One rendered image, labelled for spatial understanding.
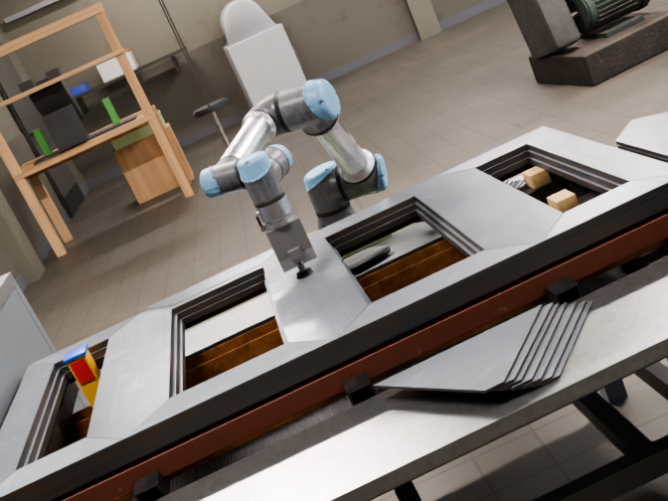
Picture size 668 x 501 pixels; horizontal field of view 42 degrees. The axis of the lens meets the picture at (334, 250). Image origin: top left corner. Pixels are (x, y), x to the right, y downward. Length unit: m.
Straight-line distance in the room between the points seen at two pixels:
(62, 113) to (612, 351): 7.30
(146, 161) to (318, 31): 3.69
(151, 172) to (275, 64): 2.63
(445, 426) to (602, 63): 5.01
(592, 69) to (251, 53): 5.62
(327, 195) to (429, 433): 1.35
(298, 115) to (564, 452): 1.22
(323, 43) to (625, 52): 6.14
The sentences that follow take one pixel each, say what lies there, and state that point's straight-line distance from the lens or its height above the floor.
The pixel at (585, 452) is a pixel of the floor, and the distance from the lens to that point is 2.61.
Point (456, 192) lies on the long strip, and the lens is 2.21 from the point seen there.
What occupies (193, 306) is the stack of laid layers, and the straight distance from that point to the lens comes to 2.31.
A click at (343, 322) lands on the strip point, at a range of 1.73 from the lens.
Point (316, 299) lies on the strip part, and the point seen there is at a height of 0.88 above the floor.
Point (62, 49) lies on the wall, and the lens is 11.91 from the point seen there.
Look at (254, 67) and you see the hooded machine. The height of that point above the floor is 0.64.
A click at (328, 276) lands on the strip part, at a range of 1.95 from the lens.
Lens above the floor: 1.52
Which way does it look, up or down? 18 degrees down
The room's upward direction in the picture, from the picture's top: 24 degrees counter-clockwise
